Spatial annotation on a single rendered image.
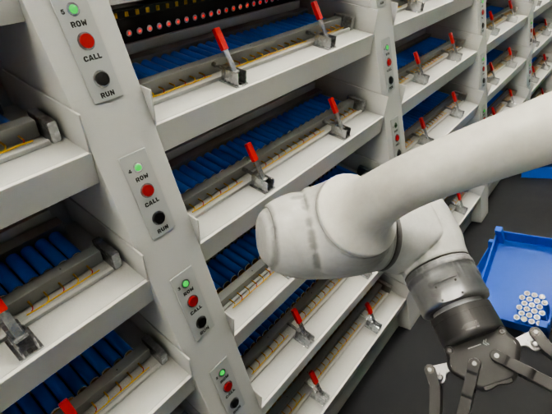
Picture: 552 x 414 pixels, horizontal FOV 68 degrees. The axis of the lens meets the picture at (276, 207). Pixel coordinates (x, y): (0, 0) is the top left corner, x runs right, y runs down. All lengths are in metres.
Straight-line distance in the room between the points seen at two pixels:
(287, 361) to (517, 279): 0.85
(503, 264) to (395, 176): 1.17
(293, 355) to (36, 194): 0.63
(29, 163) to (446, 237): 0.51
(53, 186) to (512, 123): 0.47
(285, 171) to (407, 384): 0.74
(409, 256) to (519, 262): 1.02
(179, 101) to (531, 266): 1.22
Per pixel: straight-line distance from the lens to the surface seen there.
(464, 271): 0.55
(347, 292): 1.07
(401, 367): 1.33
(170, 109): 0.62
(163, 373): 0.73
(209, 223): 0.68
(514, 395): 1.29
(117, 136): 0.56
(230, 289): 0.78
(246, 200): 0.72
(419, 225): 0.54
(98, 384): 0.72
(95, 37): 0.56
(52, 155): 0.55
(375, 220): 0.42
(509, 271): 1.53
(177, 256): 0.62
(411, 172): 0.39
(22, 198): 0.53
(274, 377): 0.92
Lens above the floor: 1.00
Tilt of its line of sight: 25 degrees down
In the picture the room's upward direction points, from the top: 15 degrees counter-clockwise
